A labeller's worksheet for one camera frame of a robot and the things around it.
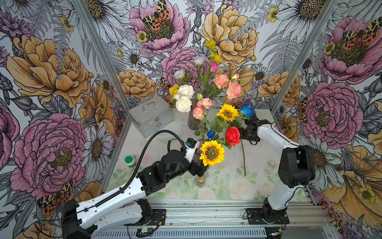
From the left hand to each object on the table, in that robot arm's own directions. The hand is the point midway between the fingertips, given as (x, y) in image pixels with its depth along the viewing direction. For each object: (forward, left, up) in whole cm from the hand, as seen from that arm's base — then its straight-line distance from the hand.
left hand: (201, 158), depth 69 cm
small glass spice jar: (-5, 0, -16) cm, 17 cm away
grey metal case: (+36, +30, -9) cm, 48 cm away
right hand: (+20, -28, -14) cm, 37 cm away
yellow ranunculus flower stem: (+2, -27, -24) cm, 36 cm away
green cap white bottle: (+7, +39, -16) cm, 43 cm away
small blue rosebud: (+10, -5, +6) cm, 12 cm away
